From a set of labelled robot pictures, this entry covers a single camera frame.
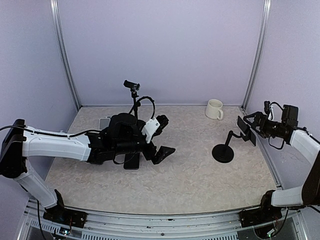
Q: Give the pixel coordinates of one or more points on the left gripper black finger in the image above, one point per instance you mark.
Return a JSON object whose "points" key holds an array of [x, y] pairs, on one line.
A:
{"points": [[163, 121], [162, 153]]}

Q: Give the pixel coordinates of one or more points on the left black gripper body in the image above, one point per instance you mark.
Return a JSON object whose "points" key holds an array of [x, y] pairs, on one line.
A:
{"points": [[149, 154]]}

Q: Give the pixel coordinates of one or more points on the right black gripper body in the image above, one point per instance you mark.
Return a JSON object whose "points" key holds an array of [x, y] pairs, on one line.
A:
{"points": [[267, 129]]}

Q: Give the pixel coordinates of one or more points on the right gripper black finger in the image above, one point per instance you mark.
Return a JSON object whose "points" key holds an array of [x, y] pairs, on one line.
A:
{"points": [[255, 115], [252, 128]]}

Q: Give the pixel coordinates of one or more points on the purple phone black screen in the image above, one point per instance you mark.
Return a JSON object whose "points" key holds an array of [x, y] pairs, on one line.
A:
{"points": [[132, 161]]}

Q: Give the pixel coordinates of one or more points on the short bent black phone stand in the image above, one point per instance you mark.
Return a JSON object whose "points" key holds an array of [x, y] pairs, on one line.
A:
{"points": [[223, 153]]}

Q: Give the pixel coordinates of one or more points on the tall black phone stand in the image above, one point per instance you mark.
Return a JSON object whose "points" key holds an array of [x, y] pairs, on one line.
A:
{"points": [[134, 88]]}

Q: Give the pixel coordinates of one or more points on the grey folding phone stand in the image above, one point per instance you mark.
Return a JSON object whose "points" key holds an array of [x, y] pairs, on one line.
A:
{"points": [[104, 122]]}

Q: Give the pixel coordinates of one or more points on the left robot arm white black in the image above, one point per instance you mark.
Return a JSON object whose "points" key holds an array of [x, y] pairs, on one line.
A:
{"points": [[124, 135]]}

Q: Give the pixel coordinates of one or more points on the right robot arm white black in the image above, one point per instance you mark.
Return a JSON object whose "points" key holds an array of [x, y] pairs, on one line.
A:
{"points": [[300, 139]]}

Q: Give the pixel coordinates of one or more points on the white ceramic mug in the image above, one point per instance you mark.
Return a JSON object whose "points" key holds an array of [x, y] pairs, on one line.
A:
{"points": [[214, 109]]}

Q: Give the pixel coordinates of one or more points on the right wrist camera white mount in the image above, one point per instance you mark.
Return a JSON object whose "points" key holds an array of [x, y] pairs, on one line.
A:
{"points": [[269, 110]]}

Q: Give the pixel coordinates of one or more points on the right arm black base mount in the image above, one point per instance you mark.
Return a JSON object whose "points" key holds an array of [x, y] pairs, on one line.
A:
{"points": [[266, 212]]}

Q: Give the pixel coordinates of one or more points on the front aluminium frame rail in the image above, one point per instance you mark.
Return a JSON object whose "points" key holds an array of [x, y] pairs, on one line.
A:
{"points": [[101, 225]]}

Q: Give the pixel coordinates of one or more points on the right aluminium frame post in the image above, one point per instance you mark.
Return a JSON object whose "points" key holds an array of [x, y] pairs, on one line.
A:
{"points": [[258, 53]]}

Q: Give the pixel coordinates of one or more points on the aluminium frame post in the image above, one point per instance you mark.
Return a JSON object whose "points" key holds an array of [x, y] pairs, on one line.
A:
{"points": [[258, 53], [54, 5]]}

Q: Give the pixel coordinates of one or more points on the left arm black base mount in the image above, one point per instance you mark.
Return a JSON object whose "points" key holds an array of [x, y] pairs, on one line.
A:
{"points": [[66, 216]]}

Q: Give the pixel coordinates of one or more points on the left aluminium frame post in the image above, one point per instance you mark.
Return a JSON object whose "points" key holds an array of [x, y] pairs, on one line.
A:
{"points": [[54, 5]]}

